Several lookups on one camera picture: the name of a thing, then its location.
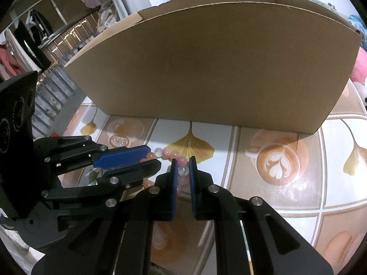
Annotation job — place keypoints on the pile of pale clothes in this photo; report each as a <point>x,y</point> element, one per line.
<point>109,14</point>

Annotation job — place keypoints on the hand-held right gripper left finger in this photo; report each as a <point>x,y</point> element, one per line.
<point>173,194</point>

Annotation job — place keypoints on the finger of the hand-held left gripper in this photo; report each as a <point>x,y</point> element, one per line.
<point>134,173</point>
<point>123,156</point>

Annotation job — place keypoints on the grey patterned cloth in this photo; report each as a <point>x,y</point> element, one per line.
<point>324,5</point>

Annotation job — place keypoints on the hanging black garment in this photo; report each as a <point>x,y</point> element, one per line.
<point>34,40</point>

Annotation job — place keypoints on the light pink cloth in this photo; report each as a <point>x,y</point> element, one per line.
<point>361,66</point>

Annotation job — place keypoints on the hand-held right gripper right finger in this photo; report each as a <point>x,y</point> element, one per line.
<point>192,194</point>

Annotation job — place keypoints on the brown cardboard box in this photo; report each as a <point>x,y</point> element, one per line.
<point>215,63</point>

